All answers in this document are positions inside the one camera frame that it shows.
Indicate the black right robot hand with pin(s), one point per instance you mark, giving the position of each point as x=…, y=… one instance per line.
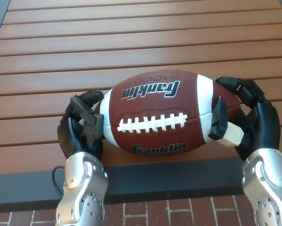
x=266, y=127

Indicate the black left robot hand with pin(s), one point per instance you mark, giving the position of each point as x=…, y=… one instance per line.
x=70, y=131

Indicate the brown Franklin football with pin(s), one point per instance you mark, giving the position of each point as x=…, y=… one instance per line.
x=155, y=108

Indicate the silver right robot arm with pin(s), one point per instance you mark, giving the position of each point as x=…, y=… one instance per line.
x=266, y=183

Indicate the rectangular wood slat table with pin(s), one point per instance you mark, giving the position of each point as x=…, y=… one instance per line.
x=108, y=42

